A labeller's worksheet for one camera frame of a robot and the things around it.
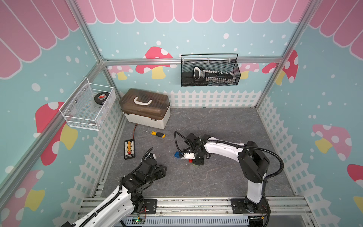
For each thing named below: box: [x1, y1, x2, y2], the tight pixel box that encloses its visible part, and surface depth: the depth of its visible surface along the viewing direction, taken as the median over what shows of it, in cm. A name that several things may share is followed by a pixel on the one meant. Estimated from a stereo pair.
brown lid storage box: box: [119, 87, 171, 130], surface depth 99 cm
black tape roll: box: [94, 91, 110, 105], surface depth 81 cm
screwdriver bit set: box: [192, 66, 234, 84], surface depth 91 cm
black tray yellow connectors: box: [124, 139, 136, 160], surface depth 96 cm
